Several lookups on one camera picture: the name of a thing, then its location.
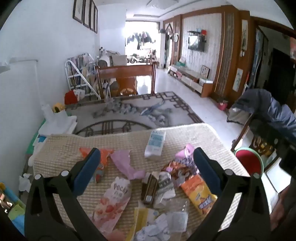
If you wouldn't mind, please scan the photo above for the colourful foam mat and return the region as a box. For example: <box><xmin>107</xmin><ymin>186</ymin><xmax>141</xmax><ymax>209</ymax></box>
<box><xmin>0</xmin><ymin>183</ymin><xmax>26</xmax><ymax>234</ymax></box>

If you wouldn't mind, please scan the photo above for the brown orange snack wrapper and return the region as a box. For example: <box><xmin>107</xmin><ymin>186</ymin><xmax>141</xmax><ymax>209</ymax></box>
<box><xmin>162</xmin><ymin>161</ymin><xmax>197</xmax><ymax>186</ymax></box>

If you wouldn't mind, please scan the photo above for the white book rack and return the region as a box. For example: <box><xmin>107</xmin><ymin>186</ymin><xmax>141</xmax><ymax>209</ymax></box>
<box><xmin>65</xmin><ymin>53</ymin><xmax>102</xmax><ymax>99</ymax></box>

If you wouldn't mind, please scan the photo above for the purple patterned wrapper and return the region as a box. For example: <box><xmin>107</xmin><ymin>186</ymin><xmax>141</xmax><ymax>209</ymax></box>
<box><xmin>174</xmin><ymin>143</ymin><xmax>199</xmax><ymax>174</ymax></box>

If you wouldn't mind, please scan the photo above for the pink strawberry snack bag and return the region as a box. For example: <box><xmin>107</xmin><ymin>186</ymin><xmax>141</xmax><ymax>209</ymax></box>
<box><xmin>89</xmin><ymin>176</ymin><xmax>132</xmax><ymax>234</ymax></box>

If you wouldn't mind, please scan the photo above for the grey patterned rug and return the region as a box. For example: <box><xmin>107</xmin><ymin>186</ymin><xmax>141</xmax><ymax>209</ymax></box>
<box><xmin>66</xmin><ymin>91</ymin><xmax>205</xmax><ymax>137</ymax></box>

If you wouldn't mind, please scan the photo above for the crumpled white tissue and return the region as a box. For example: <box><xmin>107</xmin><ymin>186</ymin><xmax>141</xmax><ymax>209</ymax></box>
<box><xmin>18</xmin><ymin>173</ymin><xmax>33</xmax><ymax>193</ymax></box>

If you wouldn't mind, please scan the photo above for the hanging laundry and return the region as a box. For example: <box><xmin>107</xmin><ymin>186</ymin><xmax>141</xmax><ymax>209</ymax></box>
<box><xmin>126</xmin><ymin>31</ymin><xmax>154</xmax><ymax>49</ymax></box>

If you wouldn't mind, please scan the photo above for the crumpled white paper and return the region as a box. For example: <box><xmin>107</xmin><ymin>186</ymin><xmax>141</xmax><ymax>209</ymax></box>
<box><xmin>136</xmin><ymin>213</ymin><xmax>171</xmax><ymax>241</ymax></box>

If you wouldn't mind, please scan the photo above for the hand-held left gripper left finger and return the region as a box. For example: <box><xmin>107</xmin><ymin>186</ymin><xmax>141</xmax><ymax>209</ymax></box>
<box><xmin>25</xmin><ymin>148</ymin><xmax>109</xmax><ymax>241</ymax></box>

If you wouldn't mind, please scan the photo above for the yellow wrapper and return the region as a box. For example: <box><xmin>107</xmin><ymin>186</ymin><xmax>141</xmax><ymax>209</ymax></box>
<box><xmin>126</xmin><ymin>206</ymin><xmax>158</xmax><ymax>241</ymax></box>

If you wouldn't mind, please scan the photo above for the carved wooden chair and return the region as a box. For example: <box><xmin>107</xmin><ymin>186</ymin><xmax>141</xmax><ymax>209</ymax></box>
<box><xmin>231</xmin><ymin>113</ymin><xmax>285</xmax><ymax>172</ymax></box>

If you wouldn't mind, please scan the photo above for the tall wall scroll picture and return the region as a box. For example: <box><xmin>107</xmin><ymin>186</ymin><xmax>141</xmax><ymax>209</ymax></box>
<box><xmin>240</xmin><ymin>20</ymin><xmax>249</xmax><ymax>57</ymax></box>

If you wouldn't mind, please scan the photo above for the white blue tissue pack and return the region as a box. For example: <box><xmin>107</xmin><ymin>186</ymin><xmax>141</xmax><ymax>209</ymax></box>
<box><xmin>144</xmin><ymin>130</ymin><xmax>166</xmax><ymax>158</ymax></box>

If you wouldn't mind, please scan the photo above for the pink paper wrapper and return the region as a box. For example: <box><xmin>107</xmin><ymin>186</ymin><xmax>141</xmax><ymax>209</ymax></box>
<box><xmin>110</xmin><ymin>149</ymin><xmax>146</xmax><ymax>181</ymax></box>

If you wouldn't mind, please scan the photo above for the grey patterned wrapper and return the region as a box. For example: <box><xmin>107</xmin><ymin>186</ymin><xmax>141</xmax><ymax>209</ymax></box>
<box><xmin>154</xmin><ymin>171</ymin><xmax>176</xmax><ymax>208</ymax></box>

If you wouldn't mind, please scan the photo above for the blue jacket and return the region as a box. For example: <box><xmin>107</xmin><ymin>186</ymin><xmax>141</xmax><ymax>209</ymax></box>
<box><xmin>227</xmin><ymin>88</ymin><xmax>296</xmax><ymax>144</ymax></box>

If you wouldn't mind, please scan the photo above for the red bag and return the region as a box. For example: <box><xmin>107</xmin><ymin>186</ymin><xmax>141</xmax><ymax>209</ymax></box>
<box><xmin>64</xmin><ymin>90</ymin><xmax>78</xmax><ymax>105</ymax></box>

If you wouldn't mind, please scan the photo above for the white balance bike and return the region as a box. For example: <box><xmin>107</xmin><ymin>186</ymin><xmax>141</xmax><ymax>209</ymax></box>
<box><xmin>128</xmin><ymin>54</ymin><xmax>148</xmax><ymax>64</ymax></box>

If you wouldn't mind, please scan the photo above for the small brown box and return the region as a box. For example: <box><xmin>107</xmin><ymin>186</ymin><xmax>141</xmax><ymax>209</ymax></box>
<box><xmin>142</xmin><ymin>173</ymin><xmax>160</xmax><ymax>205</ymax></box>

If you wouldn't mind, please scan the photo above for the beige striped woven table mat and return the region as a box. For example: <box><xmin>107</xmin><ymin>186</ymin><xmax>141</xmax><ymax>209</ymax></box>
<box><xmin>32</xmin><ymin>123</ymin><xmax>251</xmax><ymax>241</ymax></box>

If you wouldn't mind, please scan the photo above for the orange snack bag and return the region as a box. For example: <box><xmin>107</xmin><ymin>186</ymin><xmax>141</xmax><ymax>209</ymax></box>
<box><xmin>180</xmin><ymin>174</ymin><xmax>218</xmax><ymax>216</ymax></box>

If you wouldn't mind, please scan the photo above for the red bin with green rim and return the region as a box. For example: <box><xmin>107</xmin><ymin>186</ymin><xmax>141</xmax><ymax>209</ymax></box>
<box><xmin>234</xmin><ymin>148</ymin><xmax>264</xmax><ymax>178</ymax></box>

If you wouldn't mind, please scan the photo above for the low wooden television cabinet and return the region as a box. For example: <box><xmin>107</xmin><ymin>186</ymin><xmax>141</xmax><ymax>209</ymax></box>
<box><xmin>168</xmin><ymin>65</ymin><xmax>213</xmax><ymax>98</ymax></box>

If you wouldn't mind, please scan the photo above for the wall television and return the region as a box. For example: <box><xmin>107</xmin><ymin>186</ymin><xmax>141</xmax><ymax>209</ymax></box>
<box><xmin>188</xmin><ymin>35</ymin><xmax>206</xmax><ymax>52</ymax></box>

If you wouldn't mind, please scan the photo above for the clear plastic wrapper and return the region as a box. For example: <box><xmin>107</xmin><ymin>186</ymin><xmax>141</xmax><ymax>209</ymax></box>
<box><xmin>162</xmin><ymin>199</ymin><xmax>190</xmax><ymax>232</ymax></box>

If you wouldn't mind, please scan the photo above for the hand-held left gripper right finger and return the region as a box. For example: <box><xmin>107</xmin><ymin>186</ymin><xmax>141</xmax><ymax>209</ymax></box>
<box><xmin>185</xmin><ymin>147</ymin><xmax>272</xmax><ymax>241</ymax></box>

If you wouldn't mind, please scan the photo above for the small wall scroll picture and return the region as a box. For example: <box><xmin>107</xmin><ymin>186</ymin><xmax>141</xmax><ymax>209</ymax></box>
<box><xmin>232</xmin><ymin>68</ymin><xmax>243</xmax><ymax>91</ymax></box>

